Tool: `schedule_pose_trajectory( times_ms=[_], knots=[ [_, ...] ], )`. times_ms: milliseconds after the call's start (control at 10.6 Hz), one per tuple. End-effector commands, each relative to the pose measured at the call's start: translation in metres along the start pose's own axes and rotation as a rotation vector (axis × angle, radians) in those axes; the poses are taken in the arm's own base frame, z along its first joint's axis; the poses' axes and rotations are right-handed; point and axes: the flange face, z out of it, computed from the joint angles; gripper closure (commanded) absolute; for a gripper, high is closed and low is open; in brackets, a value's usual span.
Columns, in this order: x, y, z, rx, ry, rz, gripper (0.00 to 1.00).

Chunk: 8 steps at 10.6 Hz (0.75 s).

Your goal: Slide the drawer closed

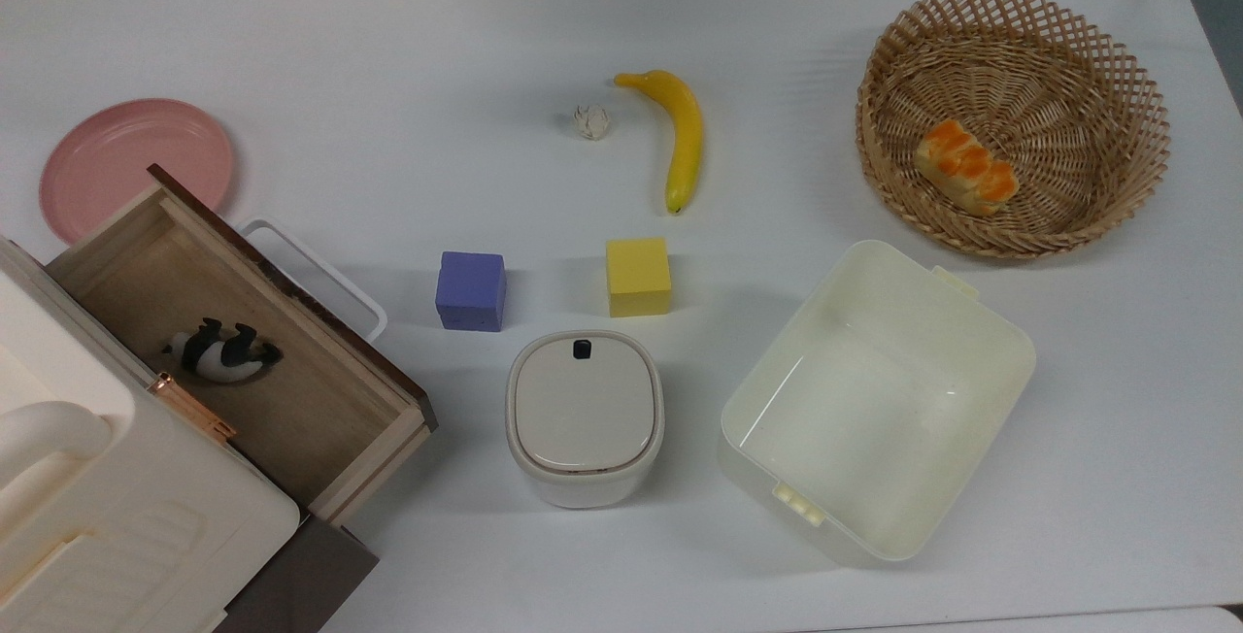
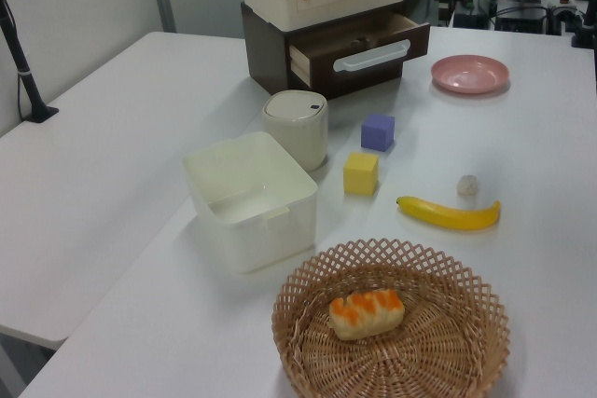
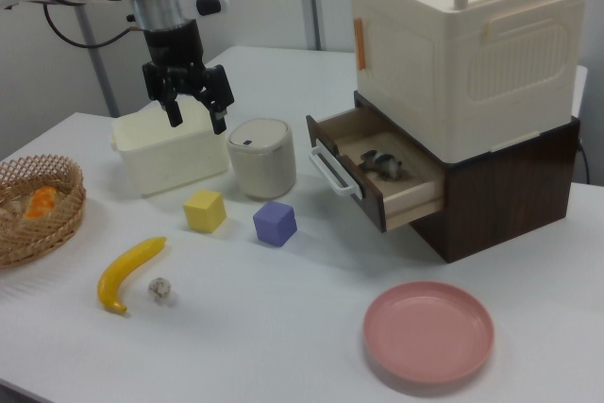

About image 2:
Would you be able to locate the brown drawer white handle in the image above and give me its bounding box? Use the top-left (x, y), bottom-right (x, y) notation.
top-left (285, 12), bottom-right (432, 93)

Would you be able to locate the brown drawer housing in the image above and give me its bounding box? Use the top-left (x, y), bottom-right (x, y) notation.
top-left (240, 0), bottom-right (405, 100)

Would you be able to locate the pink plastic plate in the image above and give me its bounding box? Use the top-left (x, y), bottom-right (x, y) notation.
top-left (430, 55), bottom-right (511, 95)

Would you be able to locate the black equipment box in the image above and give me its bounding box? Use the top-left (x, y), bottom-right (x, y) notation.
top-left (493, 5), bottom-right (548, 34)

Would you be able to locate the purple foam cube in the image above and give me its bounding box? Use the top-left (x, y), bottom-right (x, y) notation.
top-left (360, 113), bottom-right (396, 153)

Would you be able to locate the small white rice ball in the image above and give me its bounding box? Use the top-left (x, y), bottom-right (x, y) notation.
top-left (455, 174), bottom-right (480, 198)

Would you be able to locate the yellow foam cube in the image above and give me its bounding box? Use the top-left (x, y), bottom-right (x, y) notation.
top-left (342, 152), bottom-right (380, 196)

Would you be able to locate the cream lidded trash can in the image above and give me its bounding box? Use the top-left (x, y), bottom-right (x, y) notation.
top-left (261, 89), bottom-right (330, 172)

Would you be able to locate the yellow toy banana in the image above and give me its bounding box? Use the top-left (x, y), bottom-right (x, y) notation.
top-left (396, 195), bottom-right (503, 232)

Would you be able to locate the white plastic storage bin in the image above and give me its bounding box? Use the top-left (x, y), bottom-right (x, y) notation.
top-left (181, 130), bottom-right (320, 276)

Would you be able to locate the toy salmon sushi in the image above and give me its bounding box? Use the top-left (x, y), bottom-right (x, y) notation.
top-left (328, 289), bottom-right (406, 342)

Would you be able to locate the woven wicker basket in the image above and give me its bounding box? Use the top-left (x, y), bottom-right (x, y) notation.
top-left (271, 238), bottom-right (512, 398)

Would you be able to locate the black pole with base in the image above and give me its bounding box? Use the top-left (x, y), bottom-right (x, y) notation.
top-left (0, 0), bottom-right (61, 124)

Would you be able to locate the black clamp mount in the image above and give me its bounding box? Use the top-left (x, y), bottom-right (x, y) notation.
top-left (569, 8), bottom-right (597, 49)

